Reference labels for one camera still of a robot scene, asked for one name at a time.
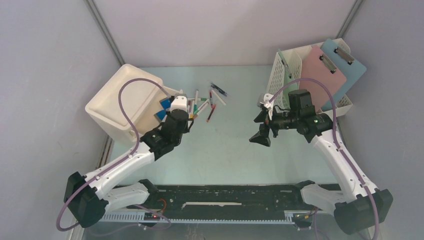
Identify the green transparent pen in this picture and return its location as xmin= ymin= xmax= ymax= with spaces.
xmin=210 ymin=82 xmax=227 ymax=96

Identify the white marker brown tip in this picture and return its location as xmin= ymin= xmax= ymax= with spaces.
xmin=195 ymin=102 xmax=210 ymax=115

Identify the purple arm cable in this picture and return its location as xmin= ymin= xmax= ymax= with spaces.
xmin=268 ymin=77 xmax=380 ymax=240
xmin=55 ymin=78 xmax=173 ymax=232

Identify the white marker teal tip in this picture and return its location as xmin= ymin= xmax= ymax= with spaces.
xmin=193 ymin=89 xmax=199 ymax=108

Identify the white drawer cabinet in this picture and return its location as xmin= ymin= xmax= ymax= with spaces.
xmin=85 ymin=64 xmax=179 ymax=147

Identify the red transparent pen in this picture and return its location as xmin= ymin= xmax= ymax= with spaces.
xmin=209 ymin=90 xmax=213 ymax=108

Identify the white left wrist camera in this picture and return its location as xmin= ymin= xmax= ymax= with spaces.
xmin=169 ymin=93 xmax=189 ymax=113

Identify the blue eraser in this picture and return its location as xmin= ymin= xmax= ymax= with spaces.
xmin=159 ymin=98 xmax=171 ymax=110
xmin=155 ymin=110 xmax=167 ymax=121

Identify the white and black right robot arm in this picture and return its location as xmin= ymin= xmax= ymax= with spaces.
xmin=249 ymin=89 xmax=394 ymax=235

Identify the white perforated file organizer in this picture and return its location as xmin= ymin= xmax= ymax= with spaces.
xmin=266 ymin=38 xmax=353 ymax=117

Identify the white marker green cap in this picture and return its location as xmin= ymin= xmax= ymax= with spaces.
xmin=187 ymin=97 xmax=208 ymax=101

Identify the red pen orange cap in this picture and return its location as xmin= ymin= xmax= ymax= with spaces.
xmin=206 ymin=104 xmax=217 ymax=123

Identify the white marker green tip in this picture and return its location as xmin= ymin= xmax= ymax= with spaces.
xmin=194 ymin=99 xmax=210 ymax=115

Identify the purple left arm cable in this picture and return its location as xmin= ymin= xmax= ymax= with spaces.
xmin=55 ymin=78 xmax=173 ymax=232

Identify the blue clipboard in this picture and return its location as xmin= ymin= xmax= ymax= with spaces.
xmin=321 ymin=38 xmax=367 ymax=104

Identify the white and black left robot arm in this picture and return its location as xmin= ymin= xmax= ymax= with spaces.
xmin=63 ymin=108 xmax=189 ymax=228

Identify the green clipboard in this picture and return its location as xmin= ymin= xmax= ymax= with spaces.
xmin=278 ymin=49 xmax=302 ymax=102

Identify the white marker brown cap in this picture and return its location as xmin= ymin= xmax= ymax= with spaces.
xmin=187 ymin=100 xmax=192 ymax=118

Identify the pink clipboard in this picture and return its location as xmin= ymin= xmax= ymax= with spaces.
xmin=298 ymin=46 xmax=346 ymax=111

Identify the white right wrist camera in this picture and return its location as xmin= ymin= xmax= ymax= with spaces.
xmin=257 ymin=93 xmax=275 ymax=120

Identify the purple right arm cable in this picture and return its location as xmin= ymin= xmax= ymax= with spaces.
xmin=268 ymin=77 xmax=380 ymax=240

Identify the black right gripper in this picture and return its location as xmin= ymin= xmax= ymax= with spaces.
xmin=249 ymin=106 xmax=299 ymax=147

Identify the white chalk stick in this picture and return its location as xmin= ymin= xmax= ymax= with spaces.
xmin=211 ymin=89 xmax=227 ymax=106

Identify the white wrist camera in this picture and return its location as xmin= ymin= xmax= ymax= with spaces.
xmin=169 ymin=93 xmax=189 ymax=113
xmin=257 ymin=93 xmax=275 ymax=120

